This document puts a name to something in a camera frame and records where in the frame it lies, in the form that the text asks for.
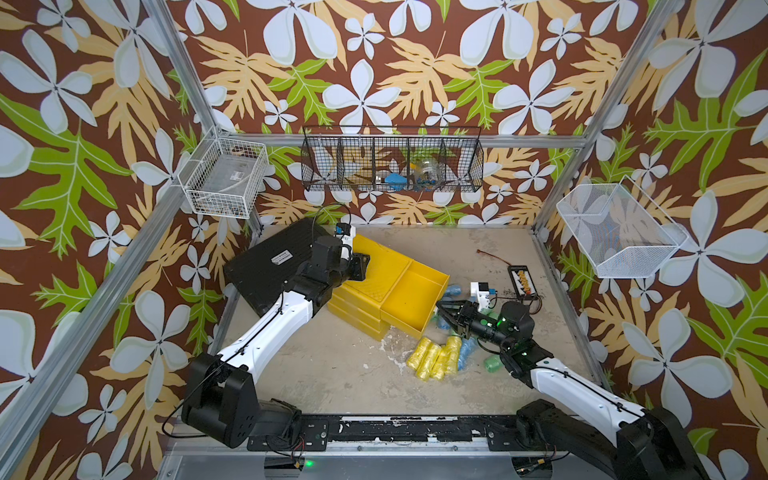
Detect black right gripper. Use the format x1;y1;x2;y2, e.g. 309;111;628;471
437;301;515;354

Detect yellow top drawer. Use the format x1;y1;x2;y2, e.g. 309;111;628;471
380;262;450;339

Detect yellow plastic drawer cabinet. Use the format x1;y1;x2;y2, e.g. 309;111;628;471
327;235;412;341

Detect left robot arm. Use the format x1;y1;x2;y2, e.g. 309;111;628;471
179;225;370;450

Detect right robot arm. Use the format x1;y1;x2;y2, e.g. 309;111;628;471
437;300;708;479

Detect green trash bag roll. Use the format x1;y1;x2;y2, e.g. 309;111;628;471
484;355;503;373

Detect black plastic tool case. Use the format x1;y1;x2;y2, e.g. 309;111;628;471
224;218;328;316

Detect white mesh basket right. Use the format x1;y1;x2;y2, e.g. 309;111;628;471
556;176;688;279

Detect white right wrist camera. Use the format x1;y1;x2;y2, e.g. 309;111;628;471
470;282;497;311

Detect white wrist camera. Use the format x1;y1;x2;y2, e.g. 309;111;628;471
470;282;497;311
334;222;356;260

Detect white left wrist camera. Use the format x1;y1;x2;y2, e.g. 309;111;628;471
334;222;356;260

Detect black wire basket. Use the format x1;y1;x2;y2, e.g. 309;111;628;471
299;125;485;193

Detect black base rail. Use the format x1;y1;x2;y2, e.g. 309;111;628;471
246;411;559;455

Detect white wire basket left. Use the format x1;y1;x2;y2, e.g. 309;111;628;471
179;128;270;220

